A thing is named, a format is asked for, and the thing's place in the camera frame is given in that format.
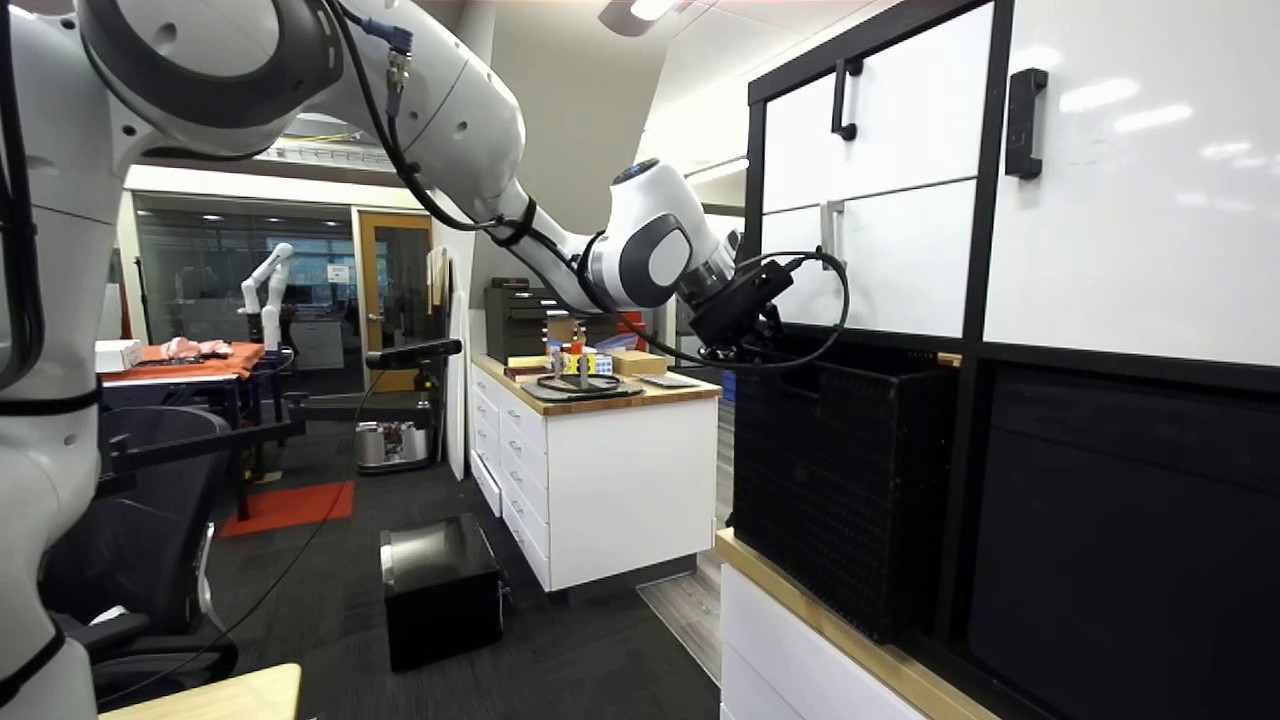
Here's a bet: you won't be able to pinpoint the white island cabinet wooden top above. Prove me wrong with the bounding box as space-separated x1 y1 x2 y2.
467 352 724 594

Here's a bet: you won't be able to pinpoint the black woven storage bin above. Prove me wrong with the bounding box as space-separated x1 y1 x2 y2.
732 352 959 647

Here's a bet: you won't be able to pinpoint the black filing cabinet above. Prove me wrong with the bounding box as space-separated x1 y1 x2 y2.
483 277 623 364

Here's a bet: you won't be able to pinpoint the small white cabinet door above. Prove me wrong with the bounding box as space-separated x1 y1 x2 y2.
761 3 997 214

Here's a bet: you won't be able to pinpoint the large white cabinet door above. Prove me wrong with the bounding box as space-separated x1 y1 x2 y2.
983 0 1280 368

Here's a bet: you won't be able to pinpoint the large black storage bin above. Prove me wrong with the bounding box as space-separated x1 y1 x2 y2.
966 364 1280 720

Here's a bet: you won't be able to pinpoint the group of colourful small items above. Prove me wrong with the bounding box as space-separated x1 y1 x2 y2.
544 338 614 379

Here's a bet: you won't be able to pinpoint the black round tray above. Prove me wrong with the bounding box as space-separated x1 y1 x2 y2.
519 371 647 404

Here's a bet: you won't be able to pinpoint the leaning white boards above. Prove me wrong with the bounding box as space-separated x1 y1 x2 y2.
426 244 473 483

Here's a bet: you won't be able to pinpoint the ceiling light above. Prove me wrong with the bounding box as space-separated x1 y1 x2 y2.
598 0 683 38

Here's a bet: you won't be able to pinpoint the white drawer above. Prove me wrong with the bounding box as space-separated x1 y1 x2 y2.
719 565 931 720
719 645 806 720

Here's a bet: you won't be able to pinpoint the wooden door with glass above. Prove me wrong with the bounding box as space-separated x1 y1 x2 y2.
356 209 435 394

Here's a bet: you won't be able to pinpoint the black box on floor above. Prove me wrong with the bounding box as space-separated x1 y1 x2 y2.
379 512 508 674

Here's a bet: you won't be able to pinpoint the red floor mat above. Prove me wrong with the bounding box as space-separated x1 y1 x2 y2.
217 480 357 540

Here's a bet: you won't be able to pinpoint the table with orange cloth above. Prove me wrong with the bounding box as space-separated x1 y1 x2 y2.
98 341 301 523

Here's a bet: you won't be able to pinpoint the black office chair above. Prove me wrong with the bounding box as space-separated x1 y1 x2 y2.
38 404 242 703

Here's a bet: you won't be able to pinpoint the light wooden table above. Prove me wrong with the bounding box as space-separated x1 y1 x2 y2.
97 662 304 720

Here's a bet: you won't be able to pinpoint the white cabinet door silver handle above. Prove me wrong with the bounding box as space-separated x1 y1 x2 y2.
761 179 978 340

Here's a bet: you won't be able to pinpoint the camera on mount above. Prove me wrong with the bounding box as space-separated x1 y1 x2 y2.
290 337 465 426

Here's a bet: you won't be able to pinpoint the wide black door handle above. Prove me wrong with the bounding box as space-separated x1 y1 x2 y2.
1004 67 1050 182

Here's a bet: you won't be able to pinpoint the black frame cabinet white doors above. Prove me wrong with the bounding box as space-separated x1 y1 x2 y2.
742 0 1280 720

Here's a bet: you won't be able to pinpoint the black cable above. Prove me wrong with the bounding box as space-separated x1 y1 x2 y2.
98 368 389 705

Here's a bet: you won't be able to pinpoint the glass wall window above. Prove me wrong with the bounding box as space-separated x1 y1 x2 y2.
133 204 358 347

